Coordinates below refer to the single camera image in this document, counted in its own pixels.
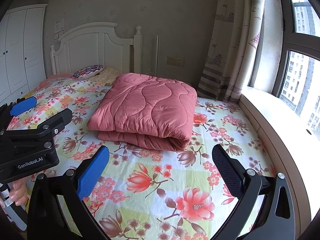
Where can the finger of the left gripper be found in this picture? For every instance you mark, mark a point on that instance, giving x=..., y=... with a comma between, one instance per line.
x=23, y=105

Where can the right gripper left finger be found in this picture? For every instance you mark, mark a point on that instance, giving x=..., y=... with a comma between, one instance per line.
x=57, y=209

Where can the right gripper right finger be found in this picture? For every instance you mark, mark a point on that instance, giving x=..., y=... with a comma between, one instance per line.
x=275, y=220

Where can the pink quilted coat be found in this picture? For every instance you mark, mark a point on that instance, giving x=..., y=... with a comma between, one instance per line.
x=147, y=111

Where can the person's left hand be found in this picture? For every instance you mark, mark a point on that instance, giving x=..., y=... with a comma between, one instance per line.
x=18, y=193

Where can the white wardrobe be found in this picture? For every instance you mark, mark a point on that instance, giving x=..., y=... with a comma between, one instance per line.
x=22, y=61

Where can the colourful patterned pillow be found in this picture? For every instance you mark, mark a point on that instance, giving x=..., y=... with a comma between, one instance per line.
x=88, y=72

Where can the beige window sill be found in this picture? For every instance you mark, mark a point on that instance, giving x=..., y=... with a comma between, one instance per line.
x=293, y=151

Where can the floral bed sheet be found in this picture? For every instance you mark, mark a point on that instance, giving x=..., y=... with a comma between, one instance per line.
x=149, y=194

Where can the cream textured pillow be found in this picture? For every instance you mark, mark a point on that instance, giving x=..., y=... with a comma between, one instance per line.
x=106, y=77

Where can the white wooden headboard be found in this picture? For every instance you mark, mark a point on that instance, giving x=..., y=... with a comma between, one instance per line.
x=97, y=43

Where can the dark framed window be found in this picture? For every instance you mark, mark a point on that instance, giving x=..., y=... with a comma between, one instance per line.
x=297, y=81

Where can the slim desk lamp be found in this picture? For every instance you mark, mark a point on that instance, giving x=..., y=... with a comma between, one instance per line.
x=151, y=55

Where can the patterned curtain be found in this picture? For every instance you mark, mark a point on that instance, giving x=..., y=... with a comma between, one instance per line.
x=232, y=50

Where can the white wall switch panel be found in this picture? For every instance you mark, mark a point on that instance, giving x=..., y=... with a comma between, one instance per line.
x=58, y=29

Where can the beige wall socket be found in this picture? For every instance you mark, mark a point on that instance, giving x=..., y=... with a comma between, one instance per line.
x=175, y=61

